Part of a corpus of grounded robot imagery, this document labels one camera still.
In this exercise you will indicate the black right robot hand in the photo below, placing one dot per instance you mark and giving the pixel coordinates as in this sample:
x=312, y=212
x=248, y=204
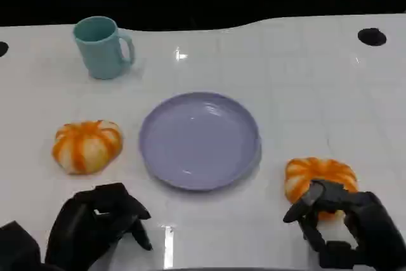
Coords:
x=377, y=229

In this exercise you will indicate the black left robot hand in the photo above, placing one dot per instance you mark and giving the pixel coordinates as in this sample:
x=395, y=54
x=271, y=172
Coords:
x=82, y=223

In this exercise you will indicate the orange white toy bread roll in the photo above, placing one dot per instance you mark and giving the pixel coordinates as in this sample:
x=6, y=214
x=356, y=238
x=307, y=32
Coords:
x=317, y=169
x=85, y=147

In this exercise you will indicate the lilac plate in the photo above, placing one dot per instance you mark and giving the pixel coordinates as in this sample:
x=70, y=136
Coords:
x=200, y=144

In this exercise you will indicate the grey robot torso edge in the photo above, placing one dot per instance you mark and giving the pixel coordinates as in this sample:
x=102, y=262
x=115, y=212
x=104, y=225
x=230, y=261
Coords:
x=222, y=269

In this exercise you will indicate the pale green mug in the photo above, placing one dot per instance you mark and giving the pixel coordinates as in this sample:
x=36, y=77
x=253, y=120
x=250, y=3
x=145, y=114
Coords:
x=98, y=55

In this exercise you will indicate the black table grommet hole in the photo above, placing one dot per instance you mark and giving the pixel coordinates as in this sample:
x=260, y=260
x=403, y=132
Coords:
x=2, y=49
x=371, y=37

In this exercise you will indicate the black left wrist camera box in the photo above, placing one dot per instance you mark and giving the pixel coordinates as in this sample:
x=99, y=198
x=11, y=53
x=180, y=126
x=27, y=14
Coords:
x=17, y=248

